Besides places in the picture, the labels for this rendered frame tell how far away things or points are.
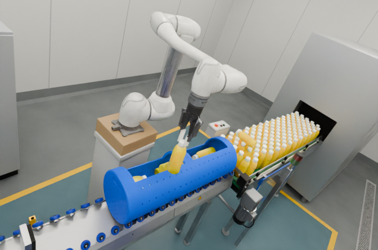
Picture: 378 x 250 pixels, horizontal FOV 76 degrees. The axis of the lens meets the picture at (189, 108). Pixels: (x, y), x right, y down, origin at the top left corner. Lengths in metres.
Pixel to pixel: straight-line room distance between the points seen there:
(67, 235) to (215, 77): 1.05
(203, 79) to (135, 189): 0.64
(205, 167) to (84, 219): 0.73
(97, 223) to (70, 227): 0.13
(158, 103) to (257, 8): 4.76
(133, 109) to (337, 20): 4.71
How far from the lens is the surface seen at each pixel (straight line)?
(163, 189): 1.38
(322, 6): 5.76
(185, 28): 1.51
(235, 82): 1.12
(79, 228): 1.49
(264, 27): 6.05
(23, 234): 1.32
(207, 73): 1.01
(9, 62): 2.24
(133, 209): 1.31
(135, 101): 1.64
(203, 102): 1.08
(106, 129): 1.79
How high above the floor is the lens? 2.19
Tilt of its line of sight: 29 degrees down
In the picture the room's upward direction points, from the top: 20 degrees clockwise
